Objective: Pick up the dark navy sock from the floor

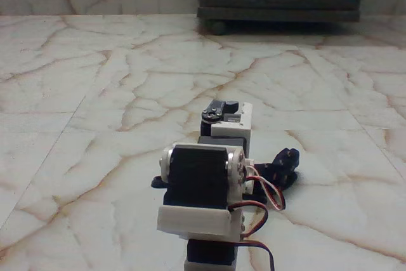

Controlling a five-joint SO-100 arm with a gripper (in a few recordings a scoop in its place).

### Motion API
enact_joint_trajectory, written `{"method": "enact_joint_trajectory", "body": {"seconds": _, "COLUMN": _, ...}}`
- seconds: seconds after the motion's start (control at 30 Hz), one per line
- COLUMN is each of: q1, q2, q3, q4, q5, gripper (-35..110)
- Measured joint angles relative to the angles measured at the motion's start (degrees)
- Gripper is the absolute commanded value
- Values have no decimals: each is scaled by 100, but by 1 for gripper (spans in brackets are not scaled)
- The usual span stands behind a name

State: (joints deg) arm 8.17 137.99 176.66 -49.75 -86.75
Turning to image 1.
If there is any red white black servo cable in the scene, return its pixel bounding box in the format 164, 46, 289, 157
246, 165, 287, 212

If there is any dark blue cloth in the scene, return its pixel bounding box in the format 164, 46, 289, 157
150, 146, 301, 204

